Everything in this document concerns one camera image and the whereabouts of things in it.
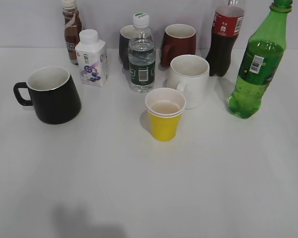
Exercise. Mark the brown coffee drink bottle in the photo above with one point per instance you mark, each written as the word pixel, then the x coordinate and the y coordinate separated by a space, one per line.
pixel 73 26

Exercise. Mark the clear water bottle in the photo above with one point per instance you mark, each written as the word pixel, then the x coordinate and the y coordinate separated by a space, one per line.
pixel 141 53

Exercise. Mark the yellow paper cup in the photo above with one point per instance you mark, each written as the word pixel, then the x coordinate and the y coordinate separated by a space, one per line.
pixel 165 107

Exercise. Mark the cola bottle red label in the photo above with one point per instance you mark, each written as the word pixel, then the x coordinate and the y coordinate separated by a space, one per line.
pixel 226 26

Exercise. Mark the black mug white interior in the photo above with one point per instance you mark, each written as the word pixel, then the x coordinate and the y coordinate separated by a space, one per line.
pixel 53 94

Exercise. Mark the dark navy mug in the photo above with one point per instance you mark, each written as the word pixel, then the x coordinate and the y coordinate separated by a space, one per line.
pixel 126 33

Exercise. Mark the dark red mug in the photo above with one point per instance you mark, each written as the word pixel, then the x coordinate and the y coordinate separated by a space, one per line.
pixel 178 39

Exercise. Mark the white ceramic mug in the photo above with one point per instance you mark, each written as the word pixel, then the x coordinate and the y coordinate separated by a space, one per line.
pixel 189 75

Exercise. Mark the white blueberry yogurt bottle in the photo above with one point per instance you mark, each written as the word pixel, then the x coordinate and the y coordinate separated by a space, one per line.
pixel 92 58

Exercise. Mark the green soda bottle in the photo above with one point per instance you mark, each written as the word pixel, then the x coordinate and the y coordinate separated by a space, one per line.
pixel 264 51

